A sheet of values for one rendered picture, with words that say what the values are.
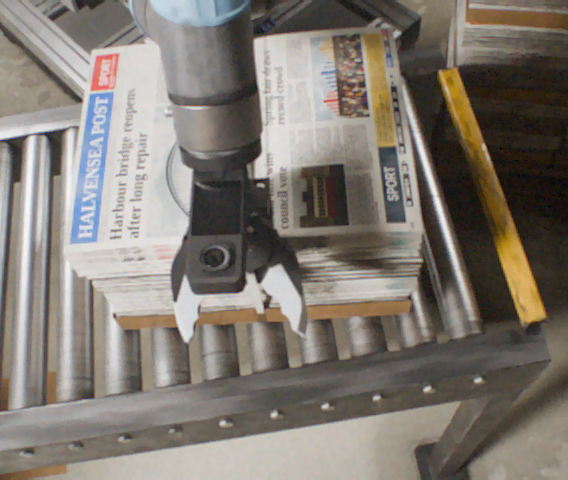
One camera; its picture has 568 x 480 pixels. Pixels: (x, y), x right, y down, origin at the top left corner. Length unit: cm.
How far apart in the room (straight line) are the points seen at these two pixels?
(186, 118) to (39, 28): 172
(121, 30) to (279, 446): 128
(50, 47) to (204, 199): 166
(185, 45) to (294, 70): 30
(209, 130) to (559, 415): 135
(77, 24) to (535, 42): 136
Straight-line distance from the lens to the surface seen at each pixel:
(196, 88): 53
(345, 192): 70
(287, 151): 73
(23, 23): 231
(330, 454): 165
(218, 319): 87
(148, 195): 73
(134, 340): 92
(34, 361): 96
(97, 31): 219
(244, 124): 55
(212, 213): 55
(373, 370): 86
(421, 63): 113
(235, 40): 53
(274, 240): 59
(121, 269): 75
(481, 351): 88
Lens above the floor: 162
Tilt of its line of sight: 61 degrees down
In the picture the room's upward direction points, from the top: 9 degrees counter-clockwise
